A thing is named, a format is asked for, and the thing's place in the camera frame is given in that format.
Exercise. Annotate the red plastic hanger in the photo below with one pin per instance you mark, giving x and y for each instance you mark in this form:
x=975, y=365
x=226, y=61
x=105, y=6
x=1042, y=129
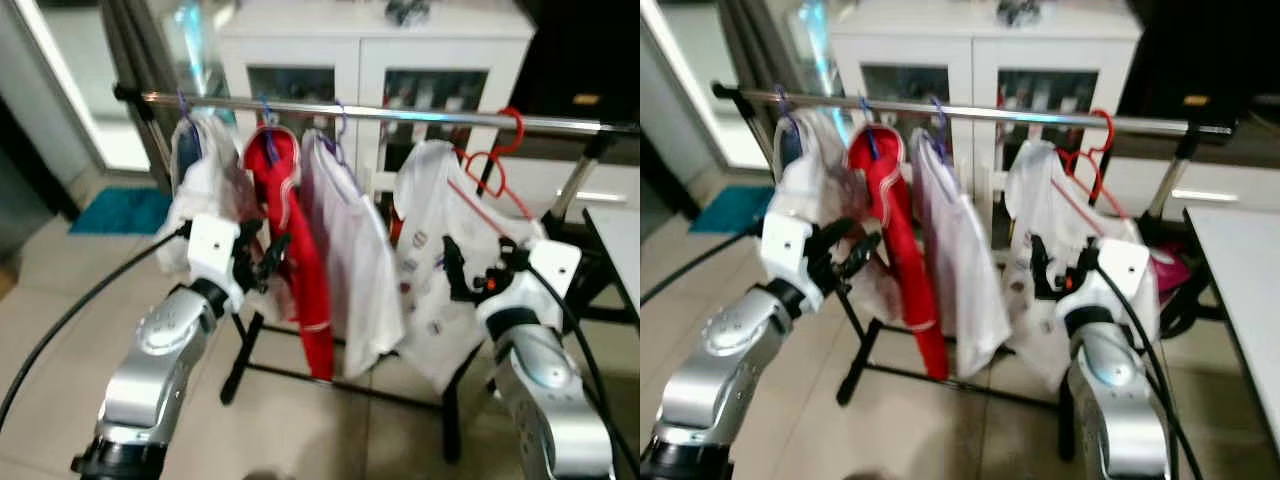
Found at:
x=513, y=130
x=1105, y=130

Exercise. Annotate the white denim jeans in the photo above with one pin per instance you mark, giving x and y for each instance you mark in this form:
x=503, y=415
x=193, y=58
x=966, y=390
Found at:
x=810, y=185
x=205, y=185

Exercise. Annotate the plain white shirt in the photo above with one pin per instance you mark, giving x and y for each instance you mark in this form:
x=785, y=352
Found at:
x=960, y=260
x=350, y=260

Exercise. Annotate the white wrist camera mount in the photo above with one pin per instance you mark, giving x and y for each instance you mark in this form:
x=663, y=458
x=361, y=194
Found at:
x=785, y=245
x=1120, y=265
x=545, y=270
x=212, y=245

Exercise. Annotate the teal floor mat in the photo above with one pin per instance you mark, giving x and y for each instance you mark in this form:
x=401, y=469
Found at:
x=120, y=210
x=735, y=210

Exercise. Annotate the small dark object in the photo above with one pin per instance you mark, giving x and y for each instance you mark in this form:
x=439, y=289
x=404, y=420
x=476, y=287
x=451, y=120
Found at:
x=405, y=10

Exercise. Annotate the glass sliding door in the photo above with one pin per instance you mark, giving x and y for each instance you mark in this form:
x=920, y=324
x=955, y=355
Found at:
x=80, y=70
x=690, y=70

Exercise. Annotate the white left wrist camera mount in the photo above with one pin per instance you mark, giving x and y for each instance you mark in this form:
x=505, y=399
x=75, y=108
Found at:
x=785, y=245
x=212, y=245

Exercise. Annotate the pink bag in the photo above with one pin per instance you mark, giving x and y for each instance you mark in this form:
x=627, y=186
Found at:
x=1168, y=270

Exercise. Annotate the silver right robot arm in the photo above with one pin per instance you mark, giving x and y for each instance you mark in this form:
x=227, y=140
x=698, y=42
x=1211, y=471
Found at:
x=1115, y=400
x=545, y=390

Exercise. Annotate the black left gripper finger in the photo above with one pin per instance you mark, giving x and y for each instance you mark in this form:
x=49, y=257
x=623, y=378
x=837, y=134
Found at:
x=842, y=236
x=864, y=254
x=268, y=277
x=275, y=248

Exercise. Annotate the grey curtain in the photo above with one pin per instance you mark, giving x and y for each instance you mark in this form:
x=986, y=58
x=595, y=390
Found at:
x=130, y=50
x=745, y=40

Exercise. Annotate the white glass-door cabinet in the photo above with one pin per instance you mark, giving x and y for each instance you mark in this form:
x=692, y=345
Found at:
x=370, y=55
x=960, y=55

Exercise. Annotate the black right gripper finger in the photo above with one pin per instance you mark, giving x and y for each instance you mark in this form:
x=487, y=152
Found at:
x=455, y=265
x=1087, y=260
x=512, y=256
x=1042, y=265

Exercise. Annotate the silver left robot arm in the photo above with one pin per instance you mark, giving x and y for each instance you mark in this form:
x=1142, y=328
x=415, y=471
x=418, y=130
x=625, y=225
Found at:
x=160, y=350
x=720, y=360

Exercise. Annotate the steel rail clothes rack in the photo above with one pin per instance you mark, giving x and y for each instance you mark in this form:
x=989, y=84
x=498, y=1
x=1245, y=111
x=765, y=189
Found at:
x=400, y=113
x=1000, y=113

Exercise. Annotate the blue plastic hanger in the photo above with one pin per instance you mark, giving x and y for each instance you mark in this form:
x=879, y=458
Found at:
x=868, y=125
x=268, y=125

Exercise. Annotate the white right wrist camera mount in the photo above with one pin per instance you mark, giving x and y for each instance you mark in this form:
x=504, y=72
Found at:
x=1120, y=265
x=545, y=270

